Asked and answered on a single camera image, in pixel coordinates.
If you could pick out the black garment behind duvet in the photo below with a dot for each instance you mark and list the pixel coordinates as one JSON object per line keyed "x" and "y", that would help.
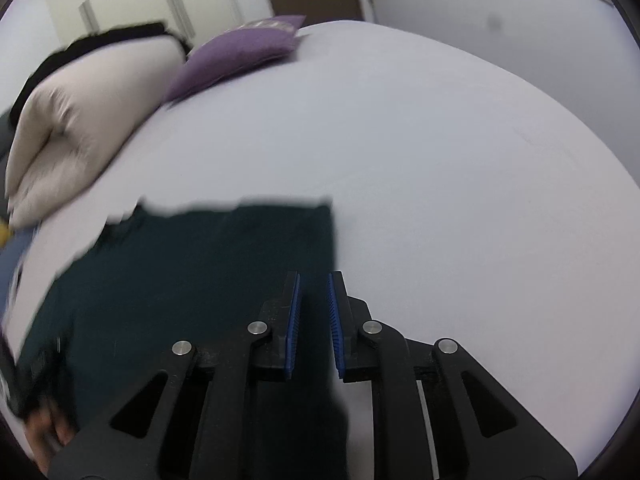
{"x": 85, "y": 45}

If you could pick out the purple cushion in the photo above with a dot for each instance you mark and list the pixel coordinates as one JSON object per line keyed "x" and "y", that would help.
{"x": 232, "y": 53}

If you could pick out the dark green knit sweater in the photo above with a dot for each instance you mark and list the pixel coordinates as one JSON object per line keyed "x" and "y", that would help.
{"x": 149, "y": 281}

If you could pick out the white bed sheet mattress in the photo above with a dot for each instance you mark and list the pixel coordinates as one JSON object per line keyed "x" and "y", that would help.
{"x": 467, "y": 203}

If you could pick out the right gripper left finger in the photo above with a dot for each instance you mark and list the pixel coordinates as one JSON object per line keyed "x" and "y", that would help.
{"x": 189, "y": 416}

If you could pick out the person's left hand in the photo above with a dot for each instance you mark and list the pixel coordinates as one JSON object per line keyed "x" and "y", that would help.
{"x": 47, "y": 430}

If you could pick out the yellow embroidered cushion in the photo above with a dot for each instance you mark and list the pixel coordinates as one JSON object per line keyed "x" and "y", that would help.
{"x": 5, "y": 233}

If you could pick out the blue pillow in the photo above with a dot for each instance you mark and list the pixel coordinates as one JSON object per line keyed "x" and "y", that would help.
{"x": 13, "y": 256}

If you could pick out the rolled beige duvet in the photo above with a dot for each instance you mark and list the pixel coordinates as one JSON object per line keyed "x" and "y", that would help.
{"x": 76, "y": 120}

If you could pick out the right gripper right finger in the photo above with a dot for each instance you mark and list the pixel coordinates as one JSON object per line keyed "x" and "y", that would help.
{"x": 437, "y": 412}

